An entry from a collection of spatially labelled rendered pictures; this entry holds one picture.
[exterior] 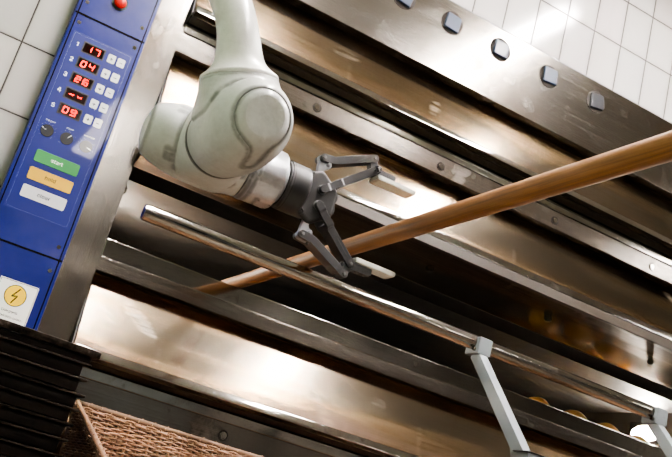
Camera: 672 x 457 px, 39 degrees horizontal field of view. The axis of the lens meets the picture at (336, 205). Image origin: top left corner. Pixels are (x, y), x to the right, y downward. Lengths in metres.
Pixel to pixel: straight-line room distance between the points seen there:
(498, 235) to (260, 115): 1.39
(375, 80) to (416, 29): 0.20
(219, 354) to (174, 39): 0.70
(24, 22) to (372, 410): 1.13
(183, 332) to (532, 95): 1.16
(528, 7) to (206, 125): 1.65
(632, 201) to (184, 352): 1.37
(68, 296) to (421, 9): 1.15
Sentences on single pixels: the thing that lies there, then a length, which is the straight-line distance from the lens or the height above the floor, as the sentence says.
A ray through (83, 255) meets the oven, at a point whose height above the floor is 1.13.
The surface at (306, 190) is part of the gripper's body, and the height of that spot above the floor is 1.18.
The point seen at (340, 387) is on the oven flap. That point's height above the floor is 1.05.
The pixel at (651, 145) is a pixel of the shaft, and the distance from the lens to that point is 1.01.
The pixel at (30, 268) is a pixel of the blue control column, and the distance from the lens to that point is 1.91.
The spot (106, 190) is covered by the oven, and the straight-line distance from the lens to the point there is 2.00.
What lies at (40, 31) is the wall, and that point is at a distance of 2.07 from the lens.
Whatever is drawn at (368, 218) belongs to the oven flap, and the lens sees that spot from 2.05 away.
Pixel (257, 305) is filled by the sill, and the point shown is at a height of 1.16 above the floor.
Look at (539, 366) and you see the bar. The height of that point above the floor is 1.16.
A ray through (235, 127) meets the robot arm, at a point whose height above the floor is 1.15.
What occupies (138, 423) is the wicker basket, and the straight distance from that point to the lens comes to 1.94.
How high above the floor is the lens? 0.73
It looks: 19 degrees up
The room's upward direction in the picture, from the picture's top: 16 degrees clockwise
